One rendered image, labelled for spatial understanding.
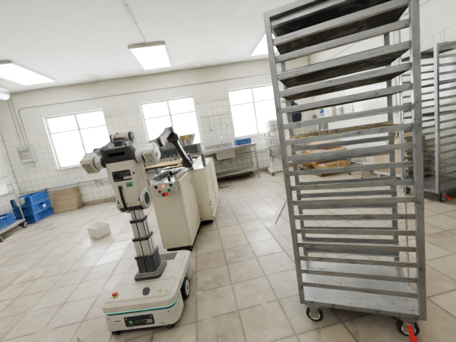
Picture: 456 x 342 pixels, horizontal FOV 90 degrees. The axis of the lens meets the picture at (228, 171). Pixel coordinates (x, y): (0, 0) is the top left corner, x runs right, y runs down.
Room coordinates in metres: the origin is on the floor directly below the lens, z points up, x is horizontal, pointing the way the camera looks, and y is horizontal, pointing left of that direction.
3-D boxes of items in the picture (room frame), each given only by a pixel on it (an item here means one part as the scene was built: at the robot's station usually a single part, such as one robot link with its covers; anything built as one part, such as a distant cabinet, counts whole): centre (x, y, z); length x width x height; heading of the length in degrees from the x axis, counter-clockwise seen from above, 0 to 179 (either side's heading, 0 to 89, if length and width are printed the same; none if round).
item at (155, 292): (1.70, 0.74, 0.24); 0.68 x 0.53 x 0.41; 177
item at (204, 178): (3.73, 0.63, 0.42); 1.28 x 0.72 x 0.84; 177
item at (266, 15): (1.28, -0.33, 0.97); 0.03 x 0.03 x 1.70; 66
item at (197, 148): (3.25, 0.66, 1.01); 0.72 x 0.33 x 0.34; 87
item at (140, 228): (1.69, 0.75, 0.53); 0.11 x 0.11 x 0.40; 87
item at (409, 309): (1.36, -0.70, 0.93); 0.64 x 0.51 x 1.78; 66
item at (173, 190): (2.38, 0.70, 0.77); 0.24 x 0.04 x 0.14; 87
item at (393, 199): (1.18, -0.62, 0.78); 0.64 x 0.03 x 0.03; 66
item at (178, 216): (2.75, 0.68, 0.45); 0.70 x 0.34 x 0.90; 177
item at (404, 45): (1.18, -0.62, 1.50); 0.64 x 0.03 x 0.03; 66
